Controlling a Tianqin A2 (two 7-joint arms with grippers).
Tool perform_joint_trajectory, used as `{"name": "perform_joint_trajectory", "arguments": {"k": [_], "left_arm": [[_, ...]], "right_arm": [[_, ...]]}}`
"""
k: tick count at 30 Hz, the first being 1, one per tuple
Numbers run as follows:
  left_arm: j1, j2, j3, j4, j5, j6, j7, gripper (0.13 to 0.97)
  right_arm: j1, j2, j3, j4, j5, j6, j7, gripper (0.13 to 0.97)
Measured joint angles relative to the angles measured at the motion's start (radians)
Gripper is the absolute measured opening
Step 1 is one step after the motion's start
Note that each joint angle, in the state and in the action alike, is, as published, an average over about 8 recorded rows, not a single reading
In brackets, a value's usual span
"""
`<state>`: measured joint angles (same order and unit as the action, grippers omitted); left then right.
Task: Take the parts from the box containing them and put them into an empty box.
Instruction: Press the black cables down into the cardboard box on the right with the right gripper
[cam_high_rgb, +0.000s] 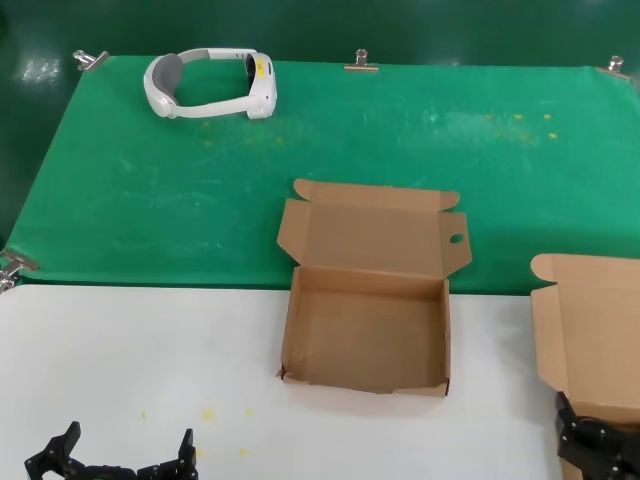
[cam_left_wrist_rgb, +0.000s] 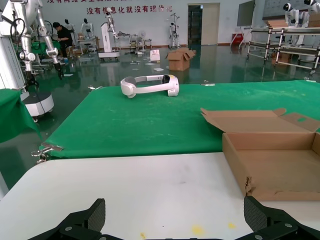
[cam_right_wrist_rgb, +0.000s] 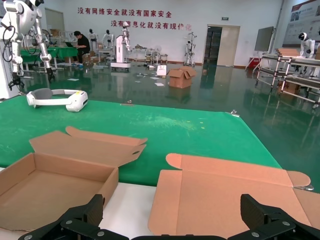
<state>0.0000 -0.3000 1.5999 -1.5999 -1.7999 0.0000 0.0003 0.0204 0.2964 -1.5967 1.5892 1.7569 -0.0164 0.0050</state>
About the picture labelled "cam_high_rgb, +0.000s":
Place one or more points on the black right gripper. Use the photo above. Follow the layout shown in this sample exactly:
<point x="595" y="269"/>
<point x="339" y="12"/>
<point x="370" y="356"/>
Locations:
<point x="620" y="455"/>

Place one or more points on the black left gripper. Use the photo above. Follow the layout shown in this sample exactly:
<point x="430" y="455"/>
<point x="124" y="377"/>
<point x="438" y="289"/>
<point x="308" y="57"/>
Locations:
<point x="102" y="473"/>

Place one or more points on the open cardboard box with hole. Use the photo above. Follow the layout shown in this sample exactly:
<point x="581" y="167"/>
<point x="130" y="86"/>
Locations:
<point x="370" y="340"/>

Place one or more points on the white table sheet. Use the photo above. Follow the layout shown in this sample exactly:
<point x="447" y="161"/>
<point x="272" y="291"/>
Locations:
<point x="150" y="350"/>

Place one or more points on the silver binder clip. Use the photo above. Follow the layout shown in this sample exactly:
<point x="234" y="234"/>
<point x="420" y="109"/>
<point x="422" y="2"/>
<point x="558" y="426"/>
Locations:
<point x="361" y="66"/>
<point x="616" y="70"/>
<point x="95" y="61"/>
<point x="17" y="262"/>

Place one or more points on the green table mat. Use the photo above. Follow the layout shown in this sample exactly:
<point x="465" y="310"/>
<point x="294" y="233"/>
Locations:
<point x="150" y="200"/>

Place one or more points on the white VR headset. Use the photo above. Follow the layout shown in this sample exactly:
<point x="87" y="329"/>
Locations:
<point x="262" y="85"/>

